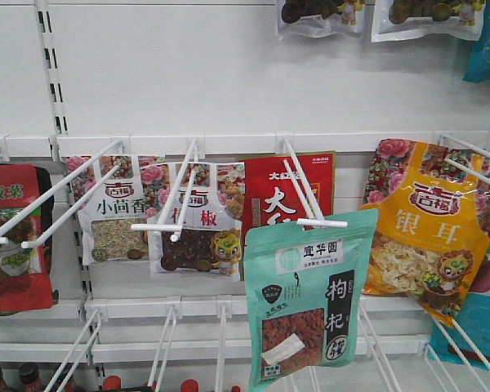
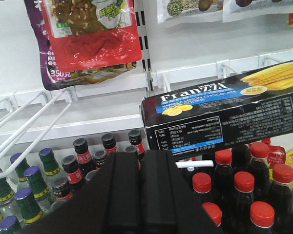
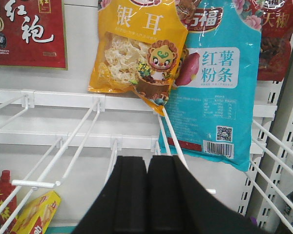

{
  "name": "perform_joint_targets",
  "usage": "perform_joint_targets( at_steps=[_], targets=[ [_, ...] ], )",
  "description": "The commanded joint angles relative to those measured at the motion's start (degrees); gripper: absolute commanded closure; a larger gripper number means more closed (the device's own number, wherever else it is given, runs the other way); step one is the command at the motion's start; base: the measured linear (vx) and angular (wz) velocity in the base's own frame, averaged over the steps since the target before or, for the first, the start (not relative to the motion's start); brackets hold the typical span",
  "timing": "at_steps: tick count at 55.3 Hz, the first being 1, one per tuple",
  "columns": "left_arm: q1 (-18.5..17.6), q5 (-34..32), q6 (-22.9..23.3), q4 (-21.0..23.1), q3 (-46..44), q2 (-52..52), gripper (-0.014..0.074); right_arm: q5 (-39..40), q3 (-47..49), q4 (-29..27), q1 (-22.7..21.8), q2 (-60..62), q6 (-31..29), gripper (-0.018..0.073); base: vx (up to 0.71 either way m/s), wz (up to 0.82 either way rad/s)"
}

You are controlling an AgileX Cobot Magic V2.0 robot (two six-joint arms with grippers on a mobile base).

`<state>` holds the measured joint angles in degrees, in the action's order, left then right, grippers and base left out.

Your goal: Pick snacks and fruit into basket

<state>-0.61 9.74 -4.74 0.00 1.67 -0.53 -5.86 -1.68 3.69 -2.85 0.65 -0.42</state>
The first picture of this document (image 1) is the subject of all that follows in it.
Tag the white mushroom bag top left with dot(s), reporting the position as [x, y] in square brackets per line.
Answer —
[319, 18]

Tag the white mushroom bag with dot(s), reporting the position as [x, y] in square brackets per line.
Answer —
[400, 20]
[319, 18]

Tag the teal goji berry bag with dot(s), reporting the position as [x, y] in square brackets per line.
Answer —
[303, 288]

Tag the white mushroom bag top right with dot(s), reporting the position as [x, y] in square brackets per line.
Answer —
[400, 20]

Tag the yellow white fungus bag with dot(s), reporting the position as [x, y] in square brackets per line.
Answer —
[428, 243]

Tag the red pickled vegetable bag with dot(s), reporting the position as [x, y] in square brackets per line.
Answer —
[25, 282]

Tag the white peppercorn spice bag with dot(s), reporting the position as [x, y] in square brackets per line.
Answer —
[207, 200]

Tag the teal bag top right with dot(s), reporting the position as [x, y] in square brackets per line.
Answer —
[478, 68]

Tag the white fennel spice bag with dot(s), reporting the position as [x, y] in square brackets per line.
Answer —
[120, 186]

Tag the blue bag right edge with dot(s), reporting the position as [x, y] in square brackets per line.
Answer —
[474, 318]

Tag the white display hook with goji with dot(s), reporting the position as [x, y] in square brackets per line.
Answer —
[302, 192]

